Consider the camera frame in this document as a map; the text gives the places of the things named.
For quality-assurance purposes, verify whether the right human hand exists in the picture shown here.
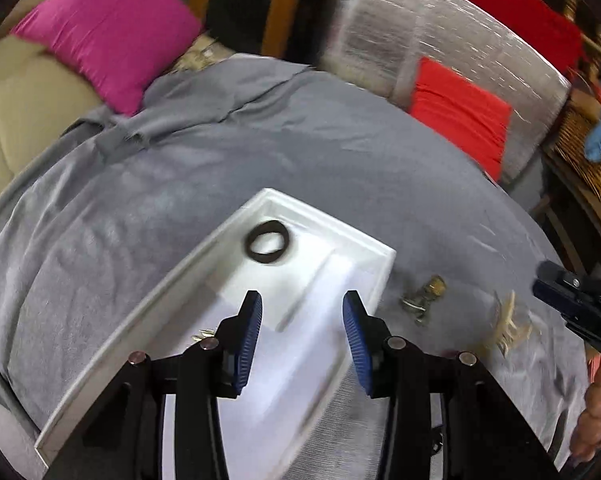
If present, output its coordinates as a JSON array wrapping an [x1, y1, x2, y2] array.
[[570, 365, 601, 463]]

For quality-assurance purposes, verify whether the white rectangular tray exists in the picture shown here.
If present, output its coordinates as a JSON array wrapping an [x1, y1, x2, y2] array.
[[35, 188, 396, 479]]

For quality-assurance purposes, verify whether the beige hair claw clip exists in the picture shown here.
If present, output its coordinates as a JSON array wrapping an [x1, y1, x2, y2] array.
[[479, 290, 535, 359]]

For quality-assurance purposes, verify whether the wicker basket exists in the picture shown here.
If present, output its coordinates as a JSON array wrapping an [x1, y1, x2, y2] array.
[[542, 96, 601, 241]]

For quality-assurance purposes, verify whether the grey bed blanket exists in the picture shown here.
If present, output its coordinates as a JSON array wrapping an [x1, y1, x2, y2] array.
[[0, 55, 587, 465]]

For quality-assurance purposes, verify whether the magenta pillow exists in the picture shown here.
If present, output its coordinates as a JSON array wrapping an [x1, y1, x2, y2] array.
[[12, 0, 202, 116]]

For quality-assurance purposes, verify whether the black hair tie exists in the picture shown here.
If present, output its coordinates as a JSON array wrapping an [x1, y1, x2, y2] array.
[[244, 219, 292, 265]]

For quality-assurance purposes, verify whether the red fabric on railing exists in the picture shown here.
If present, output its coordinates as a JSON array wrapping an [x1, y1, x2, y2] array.
[[468, 0, 584, 76]]

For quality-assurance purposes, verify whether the silver foil insulation panel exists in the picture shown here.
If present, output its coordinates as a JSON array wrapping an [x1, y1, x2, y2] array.
[[318, 0, 570, 185]]

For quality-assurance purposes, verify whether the wooden cabinet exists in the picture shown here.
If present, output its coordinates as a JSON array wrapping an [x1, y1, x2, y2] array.
[[189, 0, 329, 63]]

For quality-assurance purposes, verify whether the red pillow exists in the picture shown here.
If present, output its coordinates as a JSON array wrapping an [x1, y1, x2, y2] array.
[[408, 56, 512, 181]]

